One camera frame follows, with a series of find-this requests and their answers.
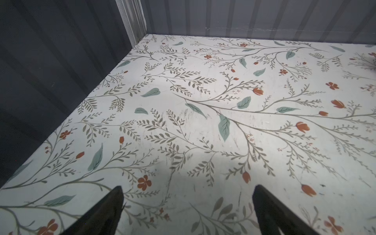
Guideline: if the floral patterned table mat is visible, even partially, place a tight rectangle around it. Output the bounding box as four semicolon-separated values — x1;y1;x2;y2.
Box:
1;34;376;235

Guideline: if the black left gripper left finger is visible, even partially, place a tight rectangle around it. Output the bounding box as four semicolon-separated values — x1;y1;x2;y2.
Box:
62;186;124;235

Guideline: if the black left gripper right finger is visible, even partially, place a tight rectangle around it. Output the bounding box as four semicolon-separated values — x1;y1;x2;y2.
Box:
252;185;318;235

